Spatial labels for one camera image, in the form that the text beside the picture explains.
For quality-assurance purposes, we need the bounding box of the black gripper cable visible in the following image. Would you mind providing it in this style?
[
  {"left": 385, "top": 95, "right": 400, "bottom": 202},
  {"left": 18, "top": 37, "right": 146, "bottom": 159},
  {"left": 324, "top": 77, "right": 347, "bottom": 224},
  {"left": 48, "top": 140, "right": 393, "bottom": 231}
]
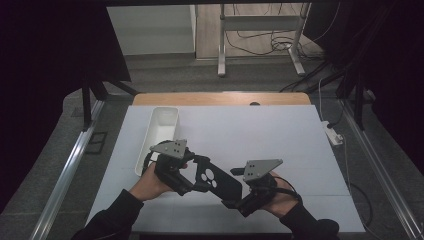
[
  {"left": 142, "top": 141, "right": 161, "bottom": 176},
  {"left": 273, "top": 175, "right": 304, "bottom": 205}
]

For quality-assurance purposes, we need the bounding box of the white cabinet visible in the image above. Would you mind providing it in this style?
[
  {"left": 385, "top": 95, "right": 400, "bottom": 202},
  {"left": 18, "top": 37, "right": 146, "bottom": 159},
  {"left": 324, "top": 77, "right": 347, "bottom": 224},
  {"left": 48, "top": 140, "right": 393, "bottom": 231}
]
[{"left": 106, "top": 4, "right": 197, "bottom": 57}]

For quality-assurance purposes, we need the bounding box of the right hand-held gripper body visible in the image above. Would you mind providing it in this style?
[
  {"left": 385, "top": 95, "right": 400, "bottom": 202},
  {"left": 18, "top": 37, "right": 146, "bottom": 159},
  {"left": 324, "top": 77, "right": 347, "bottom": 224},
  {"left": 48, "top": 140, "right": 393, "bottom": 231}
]
[{"left": 233, "top": 159, "right": 284, "bottom": 218}]

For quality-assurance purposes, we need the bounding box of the black phone case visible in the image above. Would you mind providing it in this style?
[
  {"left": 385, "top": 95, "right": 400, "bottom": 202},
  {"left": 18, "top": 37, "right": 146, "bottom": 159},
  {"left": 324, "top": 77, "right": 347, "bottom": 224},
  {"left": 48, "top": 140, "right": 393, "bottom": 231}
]
[{"left": 193, "top": 154, "right": 244, "bottom": 202}]

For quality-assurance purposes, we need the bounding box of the person's left hand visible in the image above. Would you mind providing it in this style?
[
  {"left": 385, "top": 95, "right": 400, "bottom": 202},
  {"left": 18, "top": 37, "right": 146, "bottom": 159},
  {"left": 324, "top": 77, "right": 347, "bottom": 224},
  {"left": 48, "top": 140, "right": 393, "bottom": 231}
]
[{"left": 129, "top": 162, "right": 188, "bottom": 202}]

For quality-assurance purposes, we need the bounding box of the grey metal desk frame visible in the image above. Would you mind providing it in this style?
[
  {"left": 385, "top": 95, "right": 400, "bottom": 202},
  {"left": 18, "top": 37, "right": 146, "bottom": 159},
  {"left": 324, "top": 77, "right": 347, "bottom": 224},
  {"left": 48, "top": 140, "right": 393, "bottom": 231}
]
[{"left": 217, "top": 3, "right": 313, "bottom": 78}]

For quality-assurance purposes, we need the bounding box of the wooden table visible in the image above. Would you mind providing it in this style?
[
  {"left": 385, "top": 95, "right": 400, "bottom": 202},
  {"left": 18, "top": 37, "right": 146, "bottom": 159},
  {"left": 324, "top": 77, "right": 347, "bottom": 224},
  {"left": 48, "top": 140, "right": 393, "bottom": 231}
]
[{"left": 132, "top": 92, "right": 312, "bottom": 107}]

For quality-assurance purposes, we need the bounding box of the white table cover sheet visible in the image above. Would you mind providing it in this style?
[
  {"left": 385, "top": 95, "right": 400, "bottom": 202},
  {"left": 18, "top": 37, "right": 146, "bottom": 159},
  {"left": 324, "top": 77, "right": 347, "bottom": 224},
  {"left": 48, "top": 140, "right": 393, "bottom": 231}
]
[{"left": 85, "top": 104, "right": 367, "bottom": 234}]

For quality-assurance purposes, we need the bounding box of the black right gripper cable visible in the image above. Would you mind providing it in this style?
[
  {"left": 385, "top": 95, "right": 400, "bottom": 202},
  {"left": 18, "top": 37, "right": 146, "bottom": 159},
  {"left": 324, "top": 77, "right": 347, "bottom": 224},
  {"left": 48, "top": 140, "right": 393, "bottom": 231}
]
[{"left": 273, "top": 175, "right": 304, "bottom": 205}]

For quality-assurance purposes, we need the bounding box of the tangle of black floor cables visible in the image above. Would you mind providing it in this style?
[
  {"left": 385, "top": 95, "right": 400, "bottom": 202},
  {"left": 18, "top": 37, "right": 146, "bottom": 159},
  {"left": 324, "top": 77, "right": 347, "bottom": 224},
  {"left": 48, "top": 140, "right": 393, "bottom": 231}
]
[{"left": 224, "top": 3, "right": 334, "bottom": 63}]

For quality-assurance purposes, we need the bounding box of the black floor cable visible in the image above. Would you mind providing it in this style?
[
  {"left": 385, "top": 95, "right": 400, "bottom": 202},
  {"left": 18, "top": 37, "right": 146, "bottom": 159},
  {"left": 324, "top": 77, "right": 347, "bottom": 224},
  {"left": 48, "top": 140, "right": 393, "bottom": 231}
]
[{"left": 348, "top": 181, "right": 374, "bottom": 228}]

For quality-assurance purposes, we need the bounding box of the white power cable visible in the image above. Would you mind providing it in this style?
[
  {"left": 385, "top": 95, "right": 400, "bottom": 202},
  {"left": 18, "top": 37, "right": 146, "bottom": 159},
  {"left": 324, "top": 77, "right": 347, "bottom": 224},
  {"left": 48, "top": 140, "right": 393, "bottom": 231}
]
[{"left": 317, "top": 78, "right": 350, "bottom": 188}]

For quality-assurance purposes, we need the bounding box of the black curtain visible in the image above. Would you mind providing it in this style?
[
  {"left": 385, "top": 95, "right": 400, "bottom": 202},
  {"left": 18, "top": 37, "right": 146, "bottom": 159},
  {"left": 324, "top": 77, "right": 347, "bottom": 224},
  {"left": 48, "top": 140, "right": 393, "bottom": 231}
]
[
  {"left": 0, "top": 0, "right": 132, "bottom": 214},
  {"left": 309, "top": 0, "right": 424, "bottom": 168}
]

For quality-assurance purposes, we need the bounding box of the person's right hand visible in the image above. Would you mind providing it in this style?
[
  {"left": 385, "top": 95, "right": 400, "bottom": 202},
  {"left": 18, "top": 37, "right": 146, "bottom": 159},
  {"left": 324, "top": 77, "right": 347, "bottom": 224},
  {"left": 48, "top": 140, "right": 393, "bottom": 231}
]
[{"left": 261, "top": 171, "right": 301, "bottom": 218}]

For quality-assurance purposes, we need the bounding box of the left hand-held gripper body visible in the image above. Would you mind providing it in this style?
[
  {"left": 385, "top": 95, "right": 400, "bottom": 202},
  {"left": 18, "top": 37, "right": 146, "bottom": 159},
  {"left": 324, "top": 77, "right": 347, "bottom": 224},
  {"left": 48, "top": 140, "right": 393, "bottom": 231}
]
[{"left": 143, "top": 139, "right": 201, "bottom": 197}]

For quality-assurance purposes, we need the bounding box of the white plastic storage bin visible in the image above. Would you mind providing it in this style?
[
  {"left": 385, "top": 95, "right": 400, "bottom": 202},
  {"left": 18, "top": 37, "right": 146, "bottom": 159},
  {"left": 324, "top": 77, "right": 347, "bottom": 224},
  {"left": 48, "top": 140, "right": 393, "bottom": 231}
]
[{"left": 134, "top": 106, "right": 181, "bottom": 177}]

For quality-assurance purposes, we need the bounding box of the white power strip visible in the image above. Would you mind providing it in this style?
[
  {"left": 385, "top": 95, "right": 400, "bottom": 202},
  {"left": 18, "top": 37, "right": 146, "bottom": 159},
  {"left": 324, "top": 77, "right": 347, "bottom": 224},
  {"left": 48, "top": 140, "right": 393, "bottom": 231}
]
[{"left": 321, "top": 120, "right": 344, "bottom": 147}]

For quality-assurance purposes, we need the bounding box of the black metal stand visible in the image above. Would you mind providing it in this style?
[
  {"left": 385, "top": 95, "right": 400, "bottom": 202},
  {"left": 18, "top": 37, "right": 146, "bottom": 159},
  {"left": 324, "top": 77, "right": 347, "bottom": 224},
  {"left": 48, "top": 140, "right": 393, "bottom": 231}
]
[
  {"left": 80, "top": 78, "right": 139, "bottom": 131},
  {"left": 334, "top": 74, "right": 368, "bottom": 131}
]

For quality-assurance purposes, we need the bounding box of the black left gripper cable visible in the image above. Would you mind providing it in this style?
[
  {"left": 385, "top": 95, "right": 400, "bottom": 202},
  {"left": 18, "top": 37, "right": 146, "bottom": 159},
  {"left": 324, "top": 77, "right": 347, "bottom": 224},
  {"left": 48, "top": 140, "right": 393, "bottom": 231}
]
[{"left": 142, "top": 141, "right": 161, "bottom": 176}]

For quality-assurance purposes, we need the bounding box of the aluminium rail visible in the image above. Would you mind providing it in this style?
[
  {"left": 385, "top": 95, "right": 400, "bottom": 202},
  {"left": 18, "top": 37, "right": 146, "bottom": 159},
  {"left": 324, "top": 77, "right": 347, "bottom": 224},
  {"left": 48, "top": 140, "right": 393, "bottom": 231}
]
[
  {"left": 29, "top": 99, "right": 106, "bottom": 240},
  {"left": 338, "top": 98, "right": 424, "bottom": 240}
]

